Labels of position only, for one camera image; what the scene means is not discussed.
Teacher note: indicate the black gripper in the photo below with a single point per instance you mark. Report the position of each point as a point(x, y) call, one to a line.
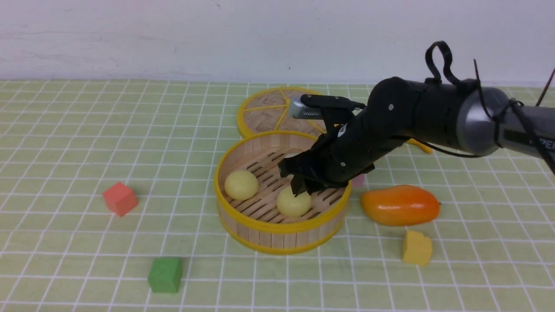
point(338, 156)

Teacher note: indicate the pale yellow bun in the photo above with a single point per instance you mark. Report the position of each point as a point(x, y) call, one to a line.
point(241, 185)
point(292, 205)

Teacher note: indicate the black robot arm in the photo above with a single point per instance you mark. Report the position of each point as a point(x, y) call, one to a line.
point(463, 120)

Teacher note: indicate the bamboo steamer tray yellow rim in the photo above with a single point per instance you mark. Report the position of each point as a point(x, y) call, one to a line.
point(255, 222)

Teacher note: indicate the woven bamboo steamer lid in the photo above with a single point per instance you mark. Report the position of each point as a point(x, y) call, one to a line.
point(267, 111)

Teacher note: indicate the pink foam cube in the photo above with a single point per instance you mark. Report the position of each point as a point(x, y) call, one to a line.
point(358, 181)

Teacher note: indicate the orange toy mango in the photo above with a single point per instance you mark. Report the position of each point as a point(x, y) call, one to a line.
point(400, 205)

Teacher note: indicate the yellow toy banana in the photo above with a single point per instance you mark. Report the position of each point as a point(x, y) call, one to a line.
point(420, 145)

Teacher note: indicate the yellow foam block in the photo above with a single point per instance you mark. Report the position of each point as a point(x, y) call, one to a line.
point(417, 248)

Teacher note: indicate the green foam cube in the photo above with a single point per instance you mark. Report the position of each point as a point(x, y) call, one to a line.
point(165, 275)

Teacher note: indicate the red foam cube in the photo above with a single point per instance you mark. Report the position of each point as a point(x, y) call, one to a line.
point(120, 199)

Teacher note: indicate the green checkered tablecloth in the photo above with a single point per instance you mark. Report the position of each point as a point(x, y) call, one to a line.
point(63, 143)

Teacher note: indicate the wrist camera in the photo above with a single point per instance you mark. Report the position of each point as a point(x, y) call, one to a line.
point(330, 108)

